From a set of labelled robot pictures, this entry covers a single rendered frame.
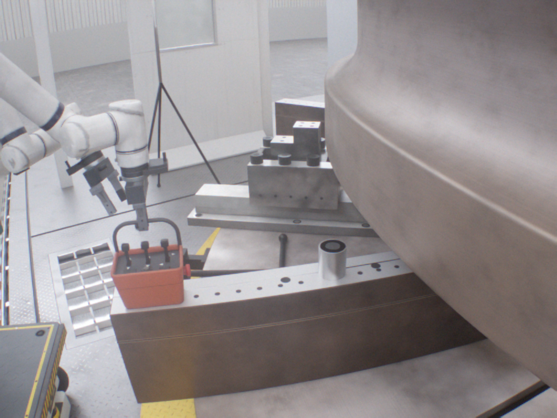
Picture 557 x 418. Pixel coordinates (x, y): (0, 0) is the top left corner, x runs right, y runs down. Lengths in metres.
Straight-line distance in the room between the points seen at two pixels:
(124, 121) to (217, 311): 0.56
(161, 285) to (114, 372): 0.97
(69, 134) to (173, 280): 0.46
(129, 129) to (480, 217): 0.81
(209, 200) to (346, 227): 0.73
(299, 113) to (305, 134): 1.15
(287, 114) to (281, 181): 1.30
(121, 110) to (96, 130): 0.08
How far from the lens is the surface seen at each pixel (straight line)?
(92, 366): 2.21
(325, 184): 2.21
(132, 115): 1.15
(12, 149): 1.39
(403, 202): 1.07
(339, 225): 2.33
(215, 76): 4.39
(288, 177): 2.22
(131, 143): 1.17
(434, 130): 1.10
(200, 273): 2.06
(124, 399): 2.02
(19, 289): 2.94
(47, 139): 1.47
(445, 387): 1.59
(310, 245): 2.25
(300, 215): 2.38
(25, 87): 1.19
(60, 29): 14.40
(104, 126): 1.13
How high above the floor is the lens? 1.45
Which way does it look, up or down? 25 degrees down
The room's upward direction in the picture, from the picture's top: 3 degrees counter-clockwise
